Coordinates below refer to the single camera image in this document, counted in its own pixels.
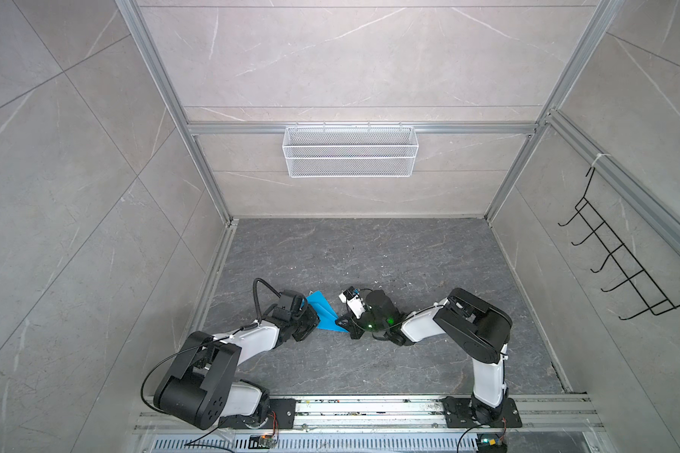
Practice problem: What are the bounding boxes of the blue square paper sheet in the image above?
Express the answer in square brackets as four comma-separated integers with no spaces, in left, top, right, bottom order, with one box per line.
[307,291,348,333]

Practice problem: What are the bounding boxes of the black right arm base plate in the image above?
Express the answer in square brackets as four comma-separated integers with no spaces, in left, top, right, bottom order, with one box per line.
[440,396,522,428]

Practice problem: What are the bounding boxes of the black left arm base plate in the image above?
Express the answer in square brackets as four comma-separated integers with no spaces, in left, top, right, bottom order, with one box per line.
[218,398,297,430]

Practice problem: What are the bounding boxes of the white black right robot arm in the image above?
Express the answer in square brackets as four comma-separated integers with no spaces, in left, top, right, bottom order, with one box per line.
[335,286,513,413]

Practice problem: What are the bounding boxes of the aluminium front rail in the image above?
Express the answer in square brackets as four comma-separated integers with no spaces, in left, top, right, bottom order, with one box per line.
[132,394,604,434]

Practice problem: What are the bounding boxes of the white wire mesh basket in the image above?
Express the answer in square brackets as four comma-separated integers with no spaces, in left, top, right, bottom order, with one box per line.
[283,126,419,179]

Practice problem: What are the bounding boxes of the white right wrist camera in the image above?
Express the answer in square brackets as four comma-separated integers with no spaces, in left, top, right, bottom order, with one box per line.
[339,286,366,319]

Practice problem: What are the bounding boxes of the aluminium frame rail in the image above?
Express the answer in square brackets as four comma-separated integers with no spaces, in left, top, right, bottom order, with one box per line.
[186,219,239,334]

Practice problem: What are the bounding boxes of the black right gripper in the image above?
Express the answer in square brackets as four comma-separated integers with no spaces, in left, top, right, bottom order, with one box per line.
[333,308,389,341]

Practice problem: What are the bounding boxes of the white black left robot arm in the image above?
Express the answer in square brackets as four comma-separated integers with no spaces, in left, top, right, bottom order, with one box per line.
[148,291,320,430]

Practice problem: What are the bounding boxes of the black wire hook rack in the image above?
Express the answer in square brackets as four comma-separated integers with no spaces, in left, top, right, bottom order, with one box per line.
[557,167,680,321]

